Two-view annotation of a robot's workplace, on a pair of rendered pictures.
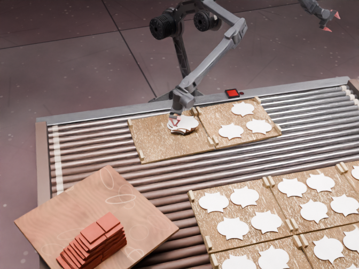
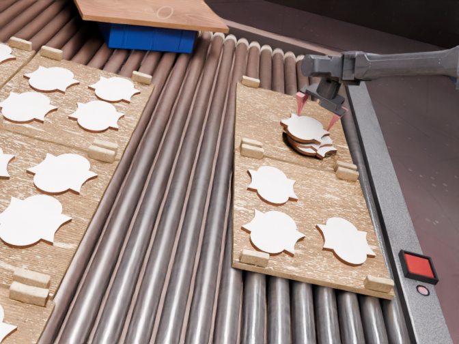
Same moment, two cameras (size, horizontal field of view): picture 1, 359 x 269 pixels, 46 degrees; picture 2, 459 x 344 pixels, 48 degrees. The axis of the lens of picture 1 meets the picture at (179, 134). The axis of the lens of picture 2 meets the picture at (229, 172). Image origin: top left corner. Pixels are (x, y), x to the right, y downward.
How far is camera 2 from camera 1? 2.50 m
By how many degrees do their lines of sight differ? 75
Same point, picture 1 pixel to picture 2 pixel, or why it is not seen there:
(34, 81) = not seen: outside the picture
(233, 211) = (82, 97)
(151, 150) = (259, 97)
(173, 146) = (259, 115)
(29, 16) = not seen: outside the picture
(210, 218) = (91, 77)
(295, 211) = (8, 147)
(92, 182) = (205, 12)
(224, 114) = (332, 207)
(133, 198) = (158, 16)
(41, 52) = not seen: outside the picture
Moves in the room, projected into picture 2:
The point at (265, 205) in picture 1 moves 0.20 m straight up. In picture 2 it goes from (58, 127) to (65, 50)
